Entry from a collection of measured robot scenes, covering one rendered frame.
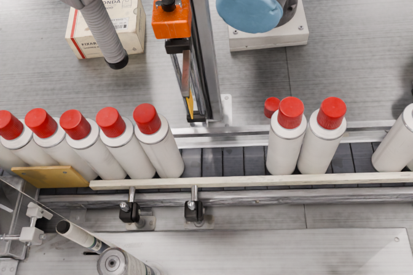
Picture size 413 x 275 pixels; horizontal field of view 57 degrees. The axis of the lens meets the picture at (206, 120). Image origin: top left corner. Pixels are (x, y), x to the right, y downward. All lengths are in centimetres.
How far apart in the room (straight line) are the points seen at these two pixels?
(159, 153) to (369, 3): 65
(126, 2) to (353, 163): 60
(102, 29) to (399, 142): 45
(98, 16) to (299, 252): 46
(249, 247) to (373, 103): 40
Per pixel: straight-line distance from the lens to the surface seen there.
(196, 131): 64
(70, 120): 56
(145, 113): 53
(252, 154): 71
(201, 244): 66
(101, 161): 63
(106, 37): 54
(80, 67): 96
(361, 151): 74
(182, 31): 48
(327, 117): 52
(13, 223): 71
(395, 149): 64
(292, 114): 51
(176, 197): 69
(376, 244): 69
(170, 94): 85
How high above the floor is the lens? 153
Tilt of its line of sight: 61 degrees down
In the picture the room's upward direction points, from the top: 12 degrees counter-clockwise
